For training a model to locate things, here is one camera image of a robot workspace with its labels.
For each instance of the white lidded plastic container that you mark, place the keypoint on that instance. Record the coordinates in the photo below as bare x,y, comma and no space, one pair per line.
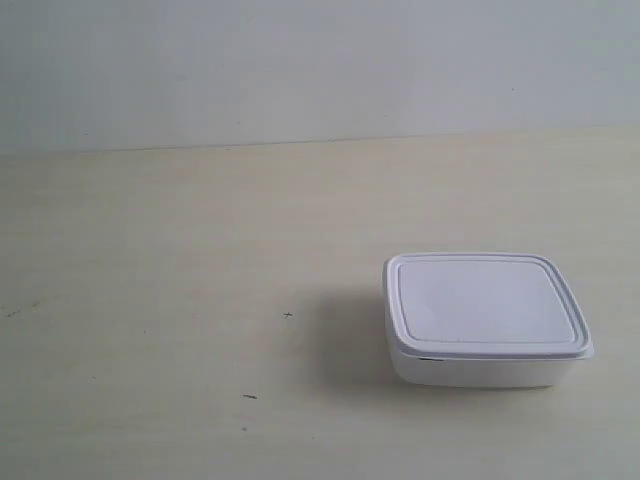
481,320

